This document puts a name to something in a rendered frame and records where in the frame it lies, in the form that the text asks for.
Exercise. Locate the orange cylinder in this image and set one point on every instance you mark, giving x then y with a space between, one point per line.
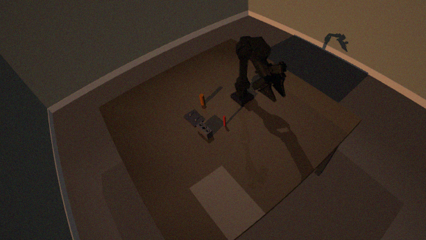
202 99

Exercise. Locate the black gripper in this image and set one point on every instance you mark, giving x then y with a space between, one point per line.
264 83

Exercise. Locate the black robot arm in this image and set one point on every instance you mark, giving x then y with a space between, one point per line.
261 52

